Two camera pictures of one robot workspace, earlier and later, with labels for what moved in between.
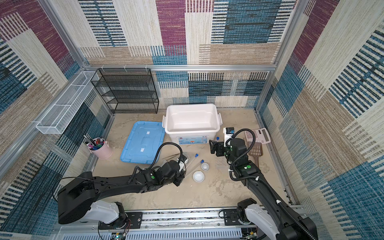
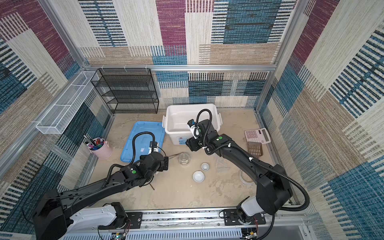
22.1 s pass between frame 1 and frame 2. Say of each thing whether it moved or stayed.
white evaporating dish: stayed
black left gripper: moved
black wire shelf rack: stayed
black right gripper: moved
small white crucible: stayed
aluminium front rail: stayed
